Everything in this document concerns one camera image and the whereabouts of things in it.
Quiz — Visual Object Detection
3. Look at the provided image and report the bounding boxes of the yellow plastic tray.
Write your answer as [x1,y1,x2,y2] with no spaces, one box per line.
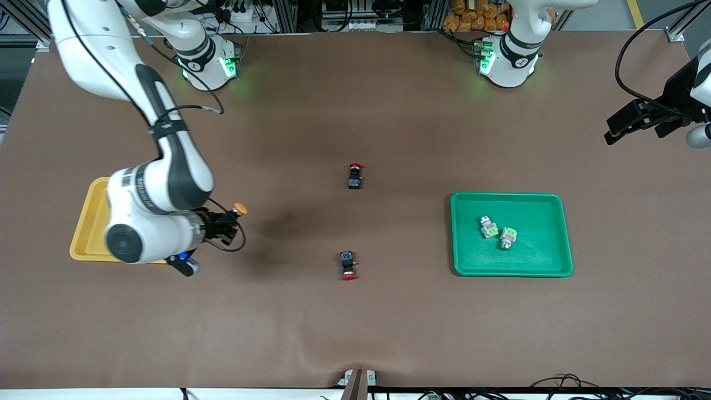
[69,177,170,264]

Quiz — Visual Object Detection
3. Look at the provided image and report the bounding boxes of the green plastic tray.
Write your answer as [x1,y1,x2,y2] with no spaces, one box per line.
[450,192,574,278]

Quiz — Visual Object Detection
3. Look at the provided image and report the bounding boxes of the orange packets pile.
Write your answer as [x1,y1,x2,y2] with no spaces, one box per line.
[443,0,510,32]

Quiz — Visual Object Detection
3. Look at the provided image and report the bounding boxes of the white power strip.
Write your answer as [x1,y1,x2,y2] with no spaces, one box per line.
[322,18,385,32]

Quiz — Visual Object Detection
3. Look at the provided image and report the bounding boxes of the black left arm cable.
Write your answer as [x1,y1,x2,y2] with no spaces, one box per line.
[614,0,707,117]

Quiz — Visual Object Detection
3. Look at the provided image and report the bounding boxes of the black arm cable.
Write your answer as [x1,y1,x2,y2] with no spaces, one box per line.
[61,0,246,253]
[614,0,707,117]

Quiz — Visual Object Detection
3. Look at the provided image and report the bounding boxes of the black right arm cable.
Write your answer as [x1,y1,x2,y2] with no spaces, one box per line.
[61,0,246,253]

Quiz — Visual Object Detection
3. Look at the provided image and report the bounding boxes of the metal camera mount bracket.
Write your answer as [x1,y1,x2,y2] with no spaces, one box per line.
[338,368,378,400]

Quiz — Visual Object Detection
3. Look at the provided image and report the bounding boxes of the aluminium frame post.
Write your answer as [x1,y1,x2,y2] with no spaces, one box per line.
[275,0,299,33]
[425,0,448,31]

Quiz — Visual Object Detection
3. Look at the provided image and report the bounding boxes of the tangled black cables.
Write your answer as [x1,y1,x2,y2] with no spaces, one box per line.
[530,373,711,400]

